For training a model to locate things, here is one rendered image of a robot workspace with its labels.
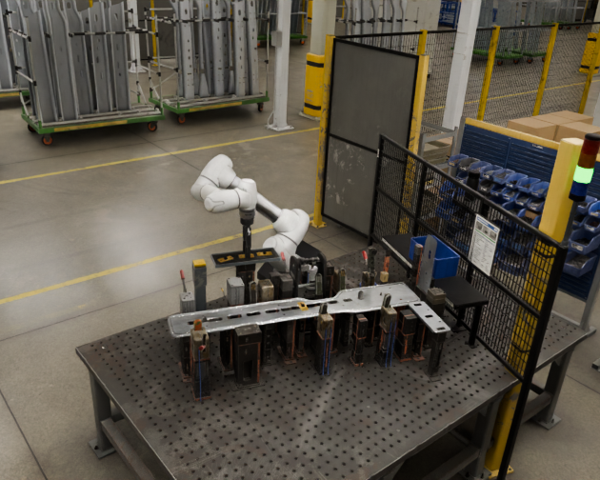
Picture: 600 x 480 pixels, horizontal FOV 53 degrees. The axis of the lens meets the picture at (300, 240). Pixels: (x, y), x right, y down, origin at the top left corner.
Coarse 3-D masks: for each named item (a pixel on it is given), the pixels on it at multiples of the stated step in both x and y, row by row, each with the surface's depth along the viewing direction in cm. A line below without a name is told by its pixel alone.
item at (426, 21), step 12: (408, 0) 1442; (420, 0) 1414; (432, 0) 1410; (372, 12) 1538; (408, 12) 1451; (420, 12) 1422; (432, 12) 1426; (372, 24) 1544; (408, 24) 1459; (420, 24) 1430; (432, 24) 1441; (408, 36) 1468; (432, 36) 1457; (432, 48) 1472
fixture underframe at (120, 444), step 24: (96, 384) 332; (552, 384) 382; (96, 408) 339; (528, 408) 372; (552, 408) 389; (120, 432) 336; (456, 432) 352; (480, 432) 336; (456, 456) 333; (480, 456) 341
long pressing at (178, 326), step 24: (360, 288) 341; (384, 288) 343; (408, 288) 345; (192, 312) 310; (216, 312) 311; (240, 312) 313; (264, 312) 314; (288, 312) 315; (312, 312) 316; (336, 312) 319
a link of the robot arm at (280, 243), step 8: (272, 240) 373; (280, 240) 373; (288, 240) 376; (280, 248) 371; (288, 248) 375; (280, 256) 373; (288, 256) 377; (272, 264) 378; (280, 264) 377; (288, 264) 379
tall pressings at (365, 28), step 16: (352, 0) 1210; (368, 0) 1262; (384, 0) 1265; (400, 0) 1265; (352, 16) 1223; (368, 16) 1244; (384, 16) 1278; (352, 32) 1235; (368, 32) 1256; (384, 32) 1288
